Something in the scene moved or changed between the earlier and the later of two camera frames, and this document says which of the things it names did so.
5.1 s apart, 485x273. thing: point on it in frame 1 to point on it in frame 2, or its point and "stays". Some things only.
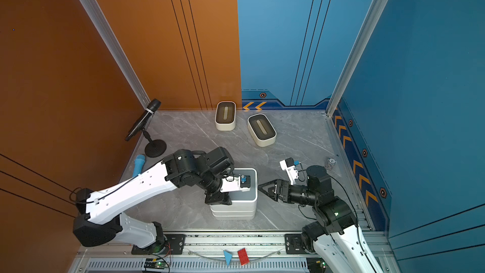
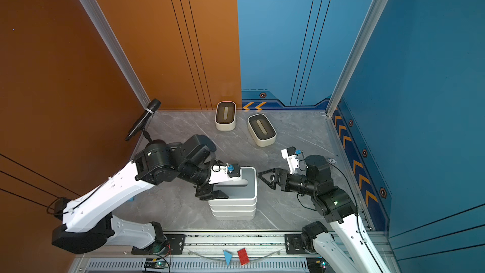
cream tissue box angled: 261,131 stays
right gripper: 281,187 to 277,174
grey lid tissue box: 233,212 stays
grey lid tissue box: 235,205 stays
